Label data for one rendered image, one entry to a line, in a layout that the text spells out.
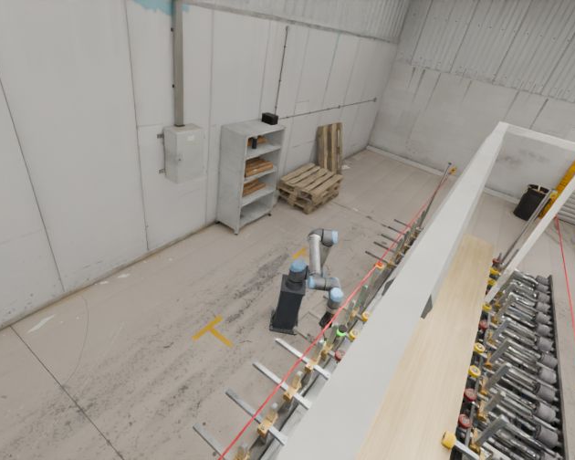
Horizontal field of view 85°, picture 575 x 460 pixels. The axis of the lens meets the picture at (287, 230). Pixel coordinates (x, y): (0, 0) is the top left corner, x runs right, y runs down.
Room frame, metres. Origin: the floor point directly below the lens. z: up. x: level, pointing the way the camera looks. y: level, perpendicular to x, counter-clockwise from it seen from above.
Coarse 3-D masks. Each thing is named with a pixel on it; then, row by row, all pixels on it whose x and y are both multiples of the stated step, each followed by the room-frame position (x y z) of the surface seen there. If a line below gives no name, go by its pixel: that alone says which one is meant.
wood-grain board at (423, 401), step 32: (480, 256) 3.27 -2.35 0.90; (448, 288) 2.53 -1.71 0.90; (480, 288) 2.64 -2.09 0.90; (448, 320) 2.08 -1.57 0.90; (416, 352) 1.65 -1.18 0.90; (448, 352) 1.72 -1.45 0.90; (416, 384) 1.38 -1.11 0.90; (448, 384) 1.43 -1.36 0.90; (384, 416) 1.10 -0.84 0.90; (416, 416) 1.15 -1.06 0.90; (448, 416) 1.19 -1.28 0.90; (384, 448) 0.92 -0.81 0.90; (416, 448) 0.96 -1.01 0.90; (448, 448) 0.99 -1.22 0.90
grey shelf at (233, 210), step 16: (224, 128) 4.10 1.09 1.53; (240, 128) 4.18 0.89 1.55; (256, 128) 4.33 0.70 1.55; (272, 128) 4.48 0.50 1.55; (224, 144) 4.09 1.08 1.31; (240, 144) 3.96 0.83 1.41; (256, 144) 4.52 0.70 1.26; (272, 144) 4.66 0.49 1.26; (224, 160) 4.08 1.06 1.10; (240, 160) 3.95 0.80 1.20; (272, 160) 4.77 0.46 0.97; (224, 176) 4.07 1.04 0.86; (240, 176) 3.93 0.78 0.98; (256, 176) 4.21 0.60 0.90; (272, 176) 4.75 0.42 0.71; (224, 192) 4.06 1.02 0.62; (240, 192) 3.92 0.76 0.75; (256, 192) 4.47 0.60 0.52; (272, 192) 4.72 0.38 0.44; (224, 208) 4.05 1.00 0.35; (240, 208) 3.95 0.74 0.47; (256, 208) 4.61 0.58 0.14; (240, 224) 4.04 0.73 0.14
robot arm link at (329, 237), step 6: (324, 234) 2.26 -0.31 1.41; (330, 234) 2.27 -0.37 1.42; (336, 234) 2.28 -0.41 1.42; (324, 240) 2.24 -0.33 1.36; (330, 240) 2.24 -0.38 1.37; (336, 240) 2.25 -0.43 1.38; (324, 246) 2.27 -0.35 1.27; (330, 246) 2.28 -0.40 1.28; (324, 252) 2.29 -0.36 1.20; (324, 258) 2.33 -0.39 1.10; (324, 270) 2.47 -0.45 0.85
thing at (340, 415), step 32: (512, 128) 2.75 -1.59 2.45; (480, 160) 1.53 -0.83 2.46; (448, 224) 0.79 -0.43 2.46; (544, 224) 2.47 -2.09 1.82; (416, 256) 0.60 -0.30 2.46; (416, 288) 0.48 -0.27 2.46; (384, 320) 0.38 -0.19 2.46; (416, 320) 0.40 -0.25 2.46; (352, 352) 0.31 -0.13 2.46; (384, 352) 0.32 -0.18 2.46; (352, 384) 0.25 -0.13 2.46; (384, 384) 0.26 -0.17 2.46; (320, 416) 0.20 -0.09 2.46; (352, 416) 0.21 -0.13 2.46; (288, 448) 0.16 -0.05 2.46; (320, 448) 0.17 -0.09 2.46; (352, 448) 0.18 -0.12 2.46
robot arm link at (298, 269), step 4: (296, 260) 2.52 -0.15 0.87; (292, 264) 2.45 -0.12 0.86; (296, 264) 2.46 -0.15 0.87; (300, 264) 2.47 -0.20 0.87; (304, 264) 2.47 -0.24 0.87; (292, 268) 2.41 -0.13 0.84; (296, 268) 2.39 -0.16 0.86; (300, 268) 2.40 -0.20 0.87; (304, 268) 2.42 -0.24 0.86; (292, 272) 2.40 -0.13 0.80; (296, 272) 2.38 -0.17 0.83; (300, 272) 2.39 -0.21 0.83; (304, 272) 2.40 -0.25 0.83; (288, 276) 2.43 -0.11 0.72; (292, 276) 2.39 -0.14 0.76; (296, 276) 2.38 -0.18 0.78; (300, 276) 2.39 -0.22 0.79; (304, 276) 2.39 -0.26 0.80; (292, 280) 2.39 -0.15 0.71; (296, 280) 2.38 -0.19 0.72; (300, 280) 2.41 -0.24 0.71
